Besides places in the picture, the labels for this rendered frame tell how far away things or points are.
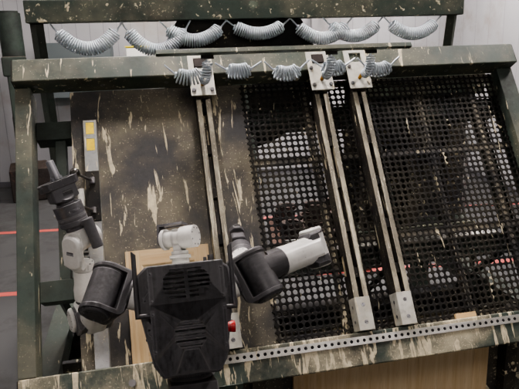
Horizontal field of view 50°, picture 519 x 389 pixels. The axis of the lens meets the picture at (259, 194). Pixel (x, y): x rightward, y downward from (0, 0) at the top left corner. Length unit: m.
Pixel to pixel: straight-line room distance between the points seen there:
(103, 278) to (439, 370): 1.62
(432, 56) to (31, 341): 2.02
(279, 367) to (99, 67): 1.35
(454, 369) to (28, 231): 1.87
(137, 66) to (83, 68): 0.21
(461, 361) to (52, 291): 1.74
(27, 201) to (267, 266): 0.99
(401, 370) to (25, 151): 1.78
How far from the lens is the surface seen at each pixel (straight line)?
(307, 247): 1.76
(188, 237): 1.63
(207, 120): 2.32
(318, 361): 2.15
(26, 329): 2.13
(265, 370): 2.10
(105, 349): 2.09
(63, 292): 2.21
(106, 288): 1.61
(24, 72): 2.41
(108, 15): 2.82
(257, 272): 1.64
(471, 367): 2.77
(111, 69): 2.37
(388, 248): 2.28
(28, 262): 2.17
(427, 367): 2.66
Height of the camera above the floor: 1.95
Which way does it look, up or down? 14 degrees down
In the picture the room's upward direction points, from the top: 2 degrees counter-clockwise
